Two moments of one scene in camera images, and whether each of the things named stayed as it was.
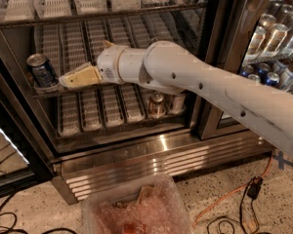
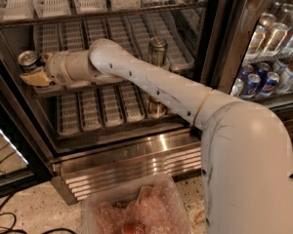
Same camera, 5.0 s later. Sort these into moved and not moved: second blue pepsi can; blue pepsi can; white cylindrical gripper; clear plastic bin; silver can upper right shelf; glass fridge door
Moved: white cylindrical gripper; blue pepsi can
Not moved: glass fridge door; silver can upper right shelf; second blue pepsi can; clear plastic bin
